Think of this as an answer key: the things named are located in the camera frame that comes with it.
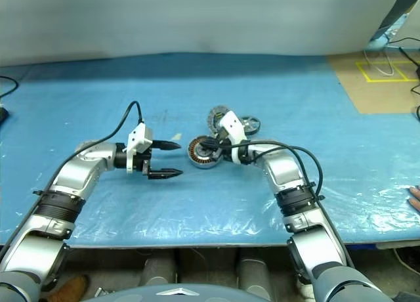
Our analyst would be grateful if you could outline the brown shoe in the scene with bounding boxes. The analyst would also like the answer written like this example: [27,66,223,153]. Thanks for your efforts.
[49,274,90,302]

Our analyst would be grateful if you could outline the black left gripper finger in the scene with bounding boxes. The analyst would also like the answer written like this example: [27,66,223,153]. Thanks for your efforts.
[147,167,184,181]
[151,139,182,152]

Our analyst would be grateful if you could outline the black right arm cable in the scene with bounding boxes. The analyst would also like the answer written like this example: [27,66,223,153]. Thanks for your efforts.
[209,140,357,269]

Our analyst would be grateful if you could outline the round toothed motor lid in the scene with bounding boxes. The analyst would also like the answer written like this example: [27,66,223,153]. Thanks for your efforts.
[206,104,232,139]

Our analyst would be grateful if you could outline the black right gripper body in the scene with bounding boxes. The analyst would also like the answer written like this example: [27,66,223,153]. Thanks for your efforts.
[215,129,232,152]

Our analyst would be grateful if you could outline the round silver motor housing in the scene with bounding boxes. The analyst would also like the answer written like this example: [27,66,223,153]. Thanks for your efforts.
[187,136,227,169]

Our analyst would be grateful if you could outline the person's bare hand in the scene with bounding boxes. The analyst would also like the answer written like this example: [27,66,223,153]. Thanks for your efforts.
[408,186,420,213]

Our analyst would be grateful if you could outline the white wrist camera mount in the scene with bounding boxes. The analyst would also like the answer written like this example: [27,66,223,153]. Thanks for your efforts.
[218,110,250,165]
[123,123,154,175]

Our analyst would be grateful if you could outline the thin black cable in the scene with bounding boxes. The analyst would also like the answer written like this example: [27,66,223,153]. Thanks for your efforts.
[387,35,420,96]

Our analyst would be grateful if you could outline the thin white cable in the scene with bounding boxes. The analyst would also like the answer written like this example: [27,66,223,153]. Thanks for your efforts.
[363,49,394,76]

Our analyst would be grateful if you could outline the blue plastic table cover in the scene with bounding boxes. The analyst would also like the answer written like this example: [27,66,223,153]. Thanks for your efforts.
[0,51,420,249]

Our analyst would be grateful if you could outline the yellow tape outline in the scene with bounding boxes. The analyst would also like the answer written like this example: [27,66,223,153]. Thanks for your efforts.
[356,60,420,83]

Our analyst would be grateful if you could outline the brown cardboard sheet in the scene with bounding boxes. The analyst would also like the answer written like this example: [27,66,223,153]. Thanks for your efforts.
[327,51,420,114]

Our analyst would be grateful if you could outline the grey rounded cylinder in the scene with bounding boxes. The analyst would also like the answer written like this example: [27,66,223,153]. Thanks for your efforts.
[238,257,273,291]
[140,252,178,286]

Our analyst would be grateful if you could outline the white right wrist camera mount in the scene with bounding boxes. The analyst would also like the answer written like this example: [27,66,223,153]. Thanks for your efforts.
[218,110,250,165]

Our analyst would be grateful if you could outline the grey stand with blue foot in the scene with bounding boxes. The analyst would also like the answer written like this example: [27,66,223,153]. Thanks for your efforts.
[366,0,420,50]

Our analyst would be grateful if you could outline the silver spoked rotor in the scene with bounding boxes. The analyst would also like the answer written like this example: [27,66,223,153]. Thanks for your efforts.
[241,115,263,135]

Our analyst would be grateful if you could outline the grey robot torso silver emblem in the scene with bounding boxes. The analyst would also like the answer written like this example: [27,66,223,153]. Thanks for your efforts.
[81,284,263,302]

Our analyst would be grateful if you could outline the black looped cable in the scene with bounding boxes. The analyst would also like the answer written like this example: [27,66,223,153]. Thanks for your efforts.
[0,74,19,99]

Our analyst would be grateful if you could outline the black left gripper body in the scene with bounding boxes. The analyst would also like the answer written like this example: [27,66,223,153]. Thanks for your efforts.
[134,147,155,177]

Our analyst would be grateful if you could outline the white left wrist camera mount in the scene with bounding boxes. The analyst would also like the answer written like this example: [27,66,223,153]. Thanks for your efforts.
[123,123,154,175]

